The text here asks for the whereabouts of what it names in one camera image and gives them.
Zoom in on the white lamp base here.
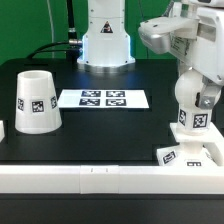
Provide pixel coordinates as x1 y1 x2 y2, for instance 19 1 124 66
156 123 216 168

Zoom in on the white lamp bulb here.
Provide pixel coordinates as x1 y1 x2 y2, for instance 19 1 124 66
175 70 212 135

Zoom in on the white lamp shade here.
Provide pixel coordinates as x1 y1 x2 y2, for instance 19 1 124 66
15 70 62 134

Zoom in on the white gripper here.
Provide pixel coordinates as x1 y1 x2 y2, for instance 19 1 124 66
138 0 224 109

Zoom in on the white left fence piece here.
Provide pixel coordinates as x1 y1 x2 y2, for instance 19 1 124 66
0 120 5 142

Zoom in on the white thin cable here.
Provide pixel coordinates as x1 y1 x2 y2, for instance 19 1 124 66
46 0 56 60

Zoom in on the white right fence bar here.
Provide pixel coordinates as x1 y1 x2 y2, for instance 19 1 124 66
201 121 224 167

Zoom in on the white marker sheet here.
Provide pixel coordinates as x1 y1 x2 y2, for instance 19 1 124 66
58 89 149 109

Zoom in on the black cable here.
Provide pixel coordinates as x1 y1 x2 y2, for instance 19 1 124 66
25 38 83 60

